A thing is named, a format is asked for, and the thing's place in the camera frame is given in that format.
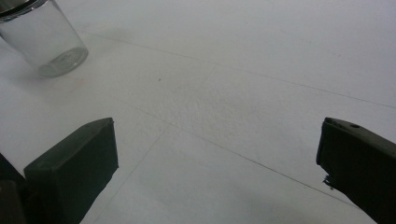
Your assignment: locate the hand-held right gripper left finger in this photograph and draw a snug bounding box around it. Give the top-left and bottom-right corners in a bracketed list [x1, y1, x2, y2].
[23, 117, 120, 224]

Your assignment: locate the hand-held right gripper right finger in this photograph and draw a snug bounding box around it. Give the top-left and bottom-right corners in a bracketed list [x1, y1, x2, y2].
[316, 117, 396, 224]

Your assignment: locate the clear glass jar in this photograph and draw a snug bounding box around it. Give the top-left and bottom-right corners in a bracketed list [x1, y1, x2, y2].
[0, 0, 90, 78]

